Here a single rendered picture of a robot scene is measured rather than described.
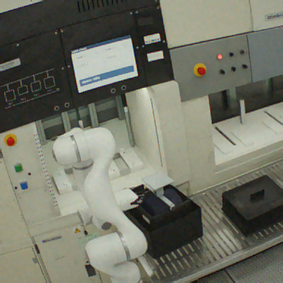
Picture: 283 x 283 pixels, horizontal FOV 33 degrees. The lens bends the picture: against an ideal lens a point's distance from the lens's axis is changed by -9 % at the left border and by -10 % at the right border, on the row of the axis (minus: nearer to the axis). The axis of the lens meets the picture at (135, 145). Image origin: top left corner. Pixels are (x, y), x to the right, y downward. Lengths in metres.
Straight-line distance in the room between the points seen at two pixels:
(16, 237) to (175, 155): 0.92
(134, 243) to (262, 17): 1.37
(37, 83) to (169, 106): 0.64
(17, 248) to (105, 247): 0.93
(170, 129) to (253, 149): 0.60
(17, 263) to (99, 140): 1.13
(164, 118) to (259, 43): 0.66
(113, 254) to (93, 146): 0.39
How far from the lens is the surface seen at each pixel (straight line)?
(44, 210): 2.56
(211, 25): 2.48
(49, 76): 2.27
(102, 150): 1.81
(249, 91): 3.24
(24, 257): 2.70
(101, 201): 1.81
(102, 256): 1.83
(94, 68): 2.31
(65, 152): 1.80
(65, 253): 2.73
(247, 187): 2.56
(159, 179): 2.30
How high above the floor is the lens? 2.31
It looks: 28 degrees down
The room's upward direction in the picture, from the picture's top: 11 degrees counter-clockwise
